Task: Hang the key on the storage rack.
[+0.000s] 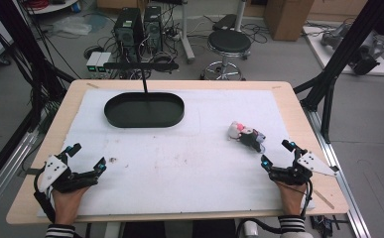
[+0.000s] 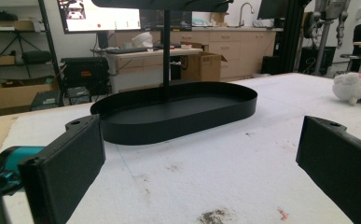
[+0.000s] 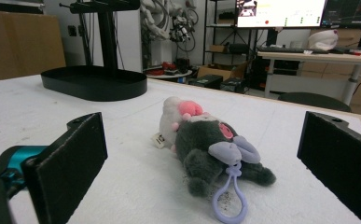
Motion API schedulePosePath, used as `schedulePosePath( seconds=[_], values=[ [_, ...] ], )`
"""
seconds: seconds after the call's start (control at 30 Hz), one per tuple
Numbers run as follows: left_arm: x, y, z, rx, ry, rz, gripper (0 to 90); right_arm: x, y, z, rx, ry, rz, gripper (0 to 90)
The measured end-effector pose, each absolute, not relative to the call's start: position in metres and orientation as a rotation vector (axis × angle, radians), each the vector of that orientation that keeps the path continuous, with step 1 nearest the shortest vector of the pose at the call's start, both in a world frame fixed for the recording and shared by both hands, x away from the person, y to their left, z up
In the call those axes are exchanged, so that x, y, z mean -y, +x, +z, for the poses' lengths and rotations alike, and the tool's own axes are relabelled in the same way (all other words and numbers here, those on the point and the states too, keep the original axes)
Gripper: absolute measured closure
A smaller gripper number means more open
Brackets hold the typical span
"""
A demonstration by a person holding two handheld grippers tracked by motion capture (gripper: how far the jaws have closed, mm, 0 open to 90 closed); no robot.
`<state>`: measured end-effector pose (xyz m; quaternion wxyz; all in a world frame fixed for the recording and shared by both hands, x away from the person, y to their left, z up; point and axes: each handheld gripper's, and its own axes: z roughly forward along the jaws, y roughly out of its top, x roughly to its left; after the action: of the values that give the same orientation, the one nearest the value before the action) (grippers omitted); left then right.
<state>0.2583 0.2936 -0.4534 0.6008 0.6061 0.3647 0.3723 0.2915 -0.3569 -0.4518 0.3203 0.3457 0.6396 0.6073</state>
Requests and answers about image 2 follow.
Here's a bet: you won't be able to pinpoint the metal sink faucet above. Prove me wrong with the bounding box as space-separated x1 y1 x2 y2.
238 2 256 28

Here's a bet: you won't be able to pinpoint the black keyboard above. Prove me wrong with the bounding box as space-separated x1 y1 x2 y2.
112 46 154 55

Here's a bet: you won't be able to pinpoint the light wooden kitchen cabinets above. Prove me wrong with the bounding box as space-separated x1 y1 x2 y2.
159 28 277 80

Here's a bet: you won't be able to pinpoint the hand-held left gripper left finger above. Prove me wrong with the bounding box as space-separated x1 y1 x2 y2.
18 114 107 224

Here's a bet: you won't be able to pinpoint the dark wall-mounted screen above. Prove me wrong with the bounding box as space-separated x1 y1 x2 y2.
257 0 292 21

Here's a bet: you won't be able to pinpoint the grey metal robot stand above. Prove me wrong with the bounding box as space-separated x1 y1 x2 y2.
303 0 354 77

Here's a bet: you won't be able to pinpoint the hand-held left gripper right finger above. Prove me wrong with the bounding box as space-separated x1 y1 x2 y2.
295 115 361 224

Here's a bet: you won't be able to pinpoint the black aluminium frame column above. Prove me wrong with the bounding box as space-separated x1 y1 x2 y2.
279 0 311 76

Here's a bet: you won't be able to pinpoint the teal and black tool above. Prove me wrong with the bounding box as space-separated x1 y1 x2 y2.
0 145 46 196

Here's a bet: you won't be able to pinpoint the white and black plush toy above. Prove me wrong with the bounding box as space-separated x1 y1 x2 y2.
331 72 361 106

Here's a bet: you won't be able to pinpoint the black two-tier tray stand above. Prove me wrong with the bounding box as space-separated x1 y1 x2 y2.
90 0 258 147

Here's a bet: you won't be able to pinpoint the black equipment case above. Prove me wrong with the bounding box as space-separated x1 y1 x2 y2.
60 56 110 95

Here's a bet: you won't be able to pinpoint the large flat cardboard box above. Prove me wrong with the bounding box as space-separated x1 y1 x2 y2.
0 75 62 110

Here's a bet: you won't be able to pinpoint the open cardboard box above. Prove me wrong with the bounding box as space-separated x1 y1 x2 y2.
180 51 228 83

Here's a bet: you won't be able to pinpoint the light wooden desk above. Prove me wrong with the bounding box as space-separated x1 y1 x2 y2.
104 47 204 94

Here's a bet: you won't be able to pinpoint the small dark computer monitor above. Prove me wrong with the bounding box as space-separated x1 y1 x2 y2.
139 8 193 32

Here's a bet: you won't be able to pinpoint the black metal shelf rack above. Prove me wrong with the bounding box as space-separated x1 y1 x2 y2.
0 0 64 107

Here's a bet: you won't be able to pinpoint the white rounded object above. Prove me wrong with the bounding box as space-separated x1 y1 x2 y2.
132 31 155 49

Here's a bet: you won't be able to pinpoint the large bright computer monitor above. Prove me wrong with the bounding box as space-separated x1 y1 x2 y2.
56 0 143 35

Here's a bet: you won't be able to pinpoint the small cardboard box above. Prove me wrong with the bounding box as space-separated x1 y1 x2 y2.
0 54 17 66

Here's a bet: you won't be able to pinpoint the white felt mat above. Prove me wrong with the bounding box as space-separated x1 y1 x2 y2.
0 73 361 224

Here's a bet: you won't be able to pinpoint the black bag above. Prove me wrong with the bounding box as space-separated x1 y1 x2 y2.
21 50 52 65

